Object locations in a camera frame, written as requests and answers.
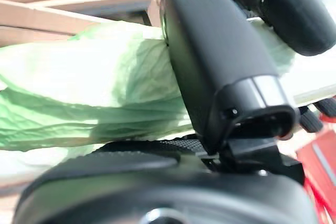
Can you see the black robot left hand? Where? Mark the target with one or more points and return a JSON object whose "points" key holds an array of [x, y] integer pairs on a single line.
{"points": [[294, 11]]}

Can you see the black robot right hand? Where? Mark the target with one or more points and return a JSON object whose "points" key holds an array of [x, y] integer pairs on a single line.
{"points": [[223, 51]]}

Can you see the napa cabbage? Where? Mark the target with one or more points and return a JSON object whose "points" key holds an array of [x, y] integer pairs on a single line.
{"points": [[78, 77]]}

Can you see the wooden onion crate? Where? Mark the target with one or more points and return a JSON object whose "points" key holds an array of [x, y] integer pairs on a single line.
{"points": [[52, 11]]}

